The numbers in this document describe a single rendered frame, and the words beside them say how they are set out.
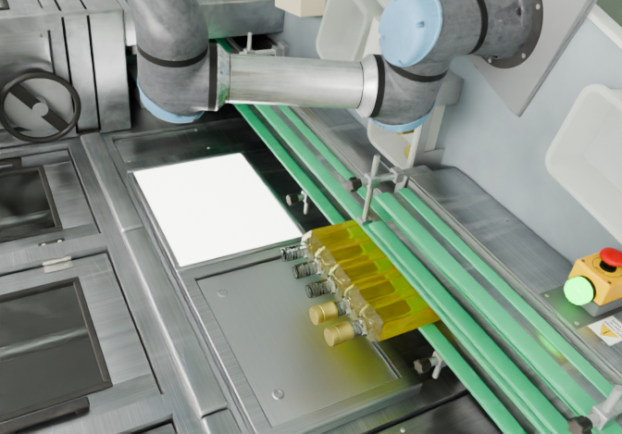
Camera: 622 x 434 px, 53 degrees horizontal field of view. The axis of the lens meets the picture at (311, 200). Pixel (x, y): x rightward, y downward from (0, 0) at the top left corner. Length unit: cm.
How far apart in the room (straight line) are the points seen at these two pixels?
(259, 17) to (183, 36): 97
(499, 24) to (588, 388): 59
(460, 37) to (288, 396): 71
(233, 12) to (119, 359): 107
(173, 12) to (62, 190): 87
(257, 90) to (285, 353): 52
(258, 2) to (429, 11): 97
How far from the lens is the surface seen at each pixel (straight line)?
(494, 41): 114
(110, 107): 194
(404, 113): 116
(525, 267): 116
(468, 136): 134
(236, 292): 138
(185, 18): 102
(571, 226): 120
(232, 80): 109
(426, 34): 105
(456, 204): 126
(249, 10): 195
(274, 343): 129
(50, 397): 130
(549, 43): 115
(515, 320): 108
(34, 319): 144
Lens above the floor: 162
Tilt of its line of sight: 25 degrees down
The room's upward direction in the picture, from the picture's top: 103 degrees counter-clockwise
